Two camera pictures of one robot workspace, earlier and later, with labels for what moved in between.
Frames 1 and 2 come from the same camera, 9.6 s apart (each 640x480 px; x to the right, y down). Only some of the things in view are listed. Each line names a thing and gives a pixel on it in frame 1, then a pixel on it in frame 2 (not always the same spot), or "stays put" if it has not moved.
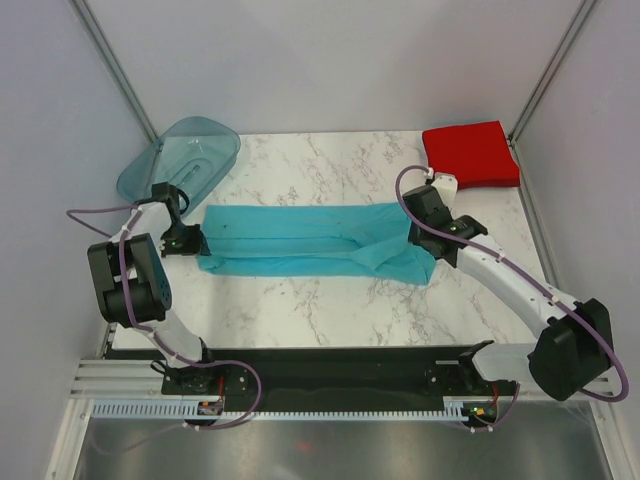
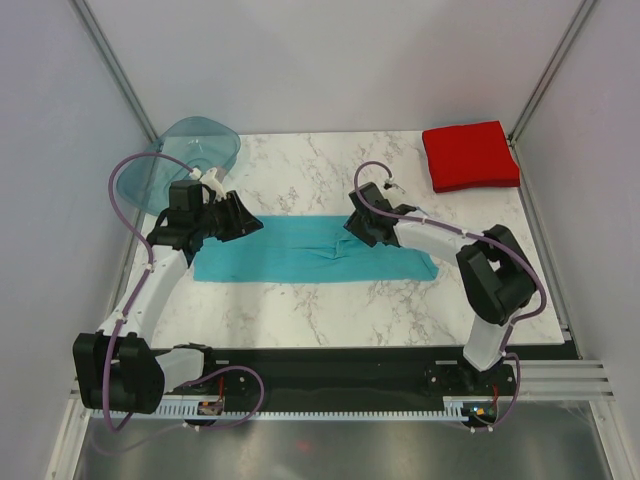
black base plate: [339, 375] stays put
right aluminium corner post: [546, 80] stays put
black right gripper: [413, 238] to [354, 223]
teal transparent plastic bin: [195, 156] stays put
